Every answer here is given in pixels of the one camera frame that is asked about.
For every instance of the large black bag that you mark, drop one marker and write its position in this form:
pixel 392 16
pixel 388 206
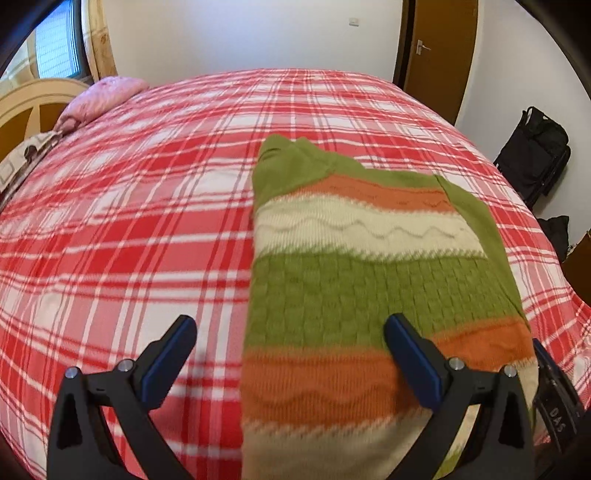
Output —
pixel 533 152

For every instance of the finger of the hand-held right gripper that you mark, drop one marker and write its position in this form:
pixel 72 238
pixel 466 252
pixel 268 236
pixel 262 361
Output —
pixel 556 397

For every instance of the window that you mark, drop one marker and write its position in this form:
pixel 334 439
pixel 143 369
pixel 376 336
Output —
pixel 57 41

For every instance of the cream wooden headboard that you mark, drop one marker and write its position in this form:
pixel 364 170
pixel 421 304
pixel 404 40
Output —
pixel 27 99

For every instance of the red plaid bed sheet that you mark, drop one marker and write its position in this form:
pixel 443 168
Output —
pixel 138 230

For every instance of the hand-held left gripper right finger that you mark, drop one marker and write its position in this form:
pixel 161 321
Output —
pixel 415 364

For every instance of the pink pillow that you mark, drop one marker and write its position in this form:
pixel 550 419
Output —
pixel 104 94

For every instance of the brown wooden door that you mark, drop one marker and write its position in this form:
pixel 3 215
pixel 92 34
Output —
pixel 438 60

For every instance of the patterned pillow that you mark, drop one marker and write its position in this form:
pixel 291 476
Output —
pixel 23 157

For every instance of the small black bag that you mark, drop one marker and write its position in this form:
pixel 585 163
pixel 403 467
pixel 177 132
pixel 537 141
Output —
pixel 556 235

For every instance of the green striped knit sweater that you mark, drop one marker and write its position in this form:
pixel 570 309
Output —
pixel 360 286

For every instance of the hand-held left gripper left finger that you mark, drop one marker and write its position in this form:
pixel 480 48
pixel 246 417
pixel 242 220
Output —
pixel 166 364

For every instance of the brown wooden furniture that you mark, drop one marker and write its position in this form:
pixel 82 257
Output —
pixel 579 267

